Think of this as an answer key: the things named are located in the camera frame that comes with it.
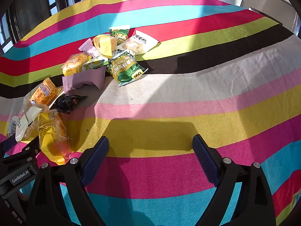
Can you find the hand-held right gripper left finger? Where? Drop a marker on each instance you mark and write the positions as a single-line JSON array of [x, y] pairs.
[[94, 162]]

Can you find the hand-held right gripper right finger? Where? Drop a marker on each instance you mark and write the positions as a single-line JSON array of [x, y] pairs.
[[204, 162]]

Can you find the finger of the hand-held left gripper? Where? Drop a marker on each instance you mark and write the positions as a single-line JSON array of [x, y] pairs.
[[9, 143], [28, 150]]

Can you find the clear white-label bread packet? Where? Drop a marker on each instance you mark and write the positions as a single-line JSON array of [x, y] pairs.
[[21, 122]]

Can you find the clear yellow bread packet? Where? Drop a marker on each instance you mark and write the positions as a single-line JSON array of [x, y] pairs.
[[51, 134]]

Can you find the orange checked snack packet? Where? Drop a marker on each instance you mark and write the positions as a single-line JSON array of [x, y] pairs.
[[43, 93]]

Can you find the black snack packet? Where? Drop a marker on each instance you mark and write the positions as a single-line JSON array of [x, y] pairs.
[[65, 102]]

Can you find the orange bread packet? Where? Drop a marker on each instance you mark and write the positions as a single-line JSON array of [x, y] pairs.
[[74, 63]]

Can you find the green white lemon packet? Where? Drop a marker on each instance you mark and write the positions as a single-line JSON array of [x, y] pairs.
[[96, 62]]

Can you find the small pink snack packet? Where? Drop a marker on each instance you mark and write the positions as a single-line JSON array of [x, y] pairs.
[[87, 47]]

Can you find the yellow cake packet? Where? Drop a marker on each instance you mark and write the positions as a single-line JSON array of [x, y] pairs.
[[104, 44]]

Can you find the white nut snack packet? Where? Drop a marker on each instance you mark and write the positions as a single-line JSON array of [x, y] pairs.
[[141, 43]]

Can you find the green snack packet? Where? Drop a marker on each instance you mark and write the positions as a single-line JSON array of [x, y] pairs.
[[118, 34]]

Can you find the striped colourful cloth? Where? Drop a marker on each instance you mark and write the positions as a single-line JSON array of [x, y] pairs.
[[164, 122]]

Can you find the large lilac snack packet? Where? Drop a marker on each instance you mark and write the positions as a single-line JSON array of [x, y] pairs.
[[82, 80]]

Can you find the dark green leaf-print packet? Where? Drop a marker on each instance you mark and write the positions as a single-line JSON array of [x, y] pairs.
[[125, 71]]

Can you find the white washing machine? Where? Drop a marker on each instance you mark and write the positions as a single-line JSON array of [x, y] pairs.
[[270, 7]]

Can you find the dark glass door frame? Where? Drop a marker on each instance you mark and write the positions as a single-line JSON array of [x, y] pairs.
[[23, 4]]

